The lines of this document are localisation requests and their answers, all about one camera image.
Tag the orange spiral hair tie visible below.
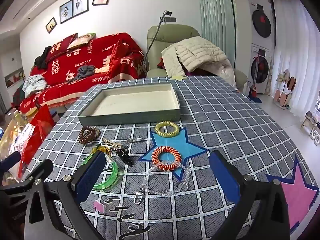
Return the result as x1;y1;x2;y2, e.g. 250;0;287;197
151;146;182;172

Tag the red printed sofa blanket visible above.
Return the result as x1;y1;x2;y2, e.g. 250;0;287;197
19;32;147;110

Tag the red plastic bag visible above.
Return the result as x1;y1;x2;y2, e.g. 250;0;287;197
19;104;55;178

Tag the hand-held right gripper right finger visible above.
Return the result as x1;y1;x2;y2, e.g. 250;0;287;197
209;150;292;240

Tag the gooseneck phone holder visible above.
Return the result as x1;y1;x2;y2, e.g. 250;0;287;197
143;10;173;78

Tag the grey garment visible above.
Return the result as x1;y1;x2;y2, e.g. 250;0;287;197
75;65;97;79

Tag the clear plastic bag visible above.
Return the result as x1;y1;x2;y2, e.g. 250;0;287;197
0;110;28;155

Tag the photo printed cushion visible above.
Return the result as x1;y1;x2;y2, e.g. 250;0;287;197
67;33;96;50

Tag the white washing machine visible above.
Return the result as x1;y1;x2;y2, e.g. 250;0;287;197
250;44;273;94

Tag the brown braided hair tie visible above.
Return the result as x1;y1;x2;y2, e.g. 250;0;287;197
79;126;101;145

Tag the green armchair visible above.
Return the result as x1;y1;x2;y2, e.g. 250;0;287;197
146;24;248;93

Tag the red printed pillow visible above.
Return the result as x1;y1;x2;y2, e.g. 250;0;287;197
45;34;78;64

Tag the small black picture frame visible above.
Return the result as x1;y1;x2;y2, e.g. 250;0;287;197
45;17;57;33

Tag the green translucent bangle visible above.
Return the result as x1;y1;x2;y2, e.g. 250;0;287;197
91;146;120;191

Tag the white tumble dryer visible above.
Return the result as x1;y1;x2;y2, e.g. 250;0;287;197
250;1;275;50

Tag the pink star sticker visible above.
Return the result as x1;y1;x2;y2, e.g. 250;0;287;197
265;155;320;240

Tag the grey-green jewelry tray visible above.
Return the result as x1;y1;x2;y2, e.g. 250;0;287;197
77;83;181;126

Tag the pale green curtain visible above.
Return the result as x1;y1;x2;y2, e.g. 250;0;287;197
196;0;237;68

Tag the black garment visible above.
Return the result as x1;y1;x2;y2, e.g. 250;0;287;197
34;46;52;69

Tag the black framed portrait photo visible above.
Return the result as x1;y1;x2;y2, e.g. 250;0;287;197
72;0;89;17
59;0;74;24

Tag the beige hair clip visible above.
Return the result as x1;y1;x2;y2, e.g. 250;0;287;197
101;138;124;148

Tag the grey checked tablecloth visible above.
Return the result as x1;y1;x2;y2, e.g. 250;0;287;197
24;75;320;240

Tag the wooden stool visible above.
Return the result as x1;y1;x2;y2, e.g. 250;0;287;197
301;111;320;135

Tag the white sheer curtain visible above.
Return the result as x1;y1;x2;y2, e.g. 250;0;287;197
271;0;320;120

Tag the thin yellow hair elastic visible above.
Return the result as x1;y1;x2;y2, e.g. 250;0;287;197
96;144;112;155

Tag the clear crystal bead chain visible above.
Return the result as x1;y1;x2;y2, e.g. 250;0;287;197
134;158;192;205

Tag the white fuzzy garment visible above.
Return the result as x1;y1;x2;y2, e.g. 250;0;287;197
22;74;47;98

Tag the yellow spiral hair tie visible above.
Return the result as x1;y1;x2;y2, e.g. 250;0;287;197
154;122;180;138

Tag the blue star sticker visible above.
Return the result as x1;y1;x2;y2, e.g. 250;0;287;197
137;127;209;182

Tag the silver pearl earring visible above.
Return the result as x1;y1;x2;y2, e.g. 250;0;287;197
126;135;144;144

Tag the black hair clip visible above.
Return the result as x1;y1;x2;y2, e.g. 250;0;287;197
115;147;134;167

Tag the framed wall painting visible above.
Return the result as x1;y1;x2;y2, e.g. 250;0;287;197
5;67;25;88

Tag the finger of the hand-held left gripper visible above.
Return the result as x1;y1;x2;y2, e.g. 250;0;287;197
0;159;54;193
0;151;22;174

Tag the red broom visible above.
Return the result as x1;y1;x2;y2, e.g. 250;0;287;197
249;51;262;100

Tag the beige down jacket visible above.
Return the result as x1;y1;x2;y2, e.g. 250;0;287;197
161;36;237;89

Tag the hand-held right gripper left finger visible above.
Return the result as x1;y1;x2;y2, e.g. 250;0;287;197
24;150;107;240

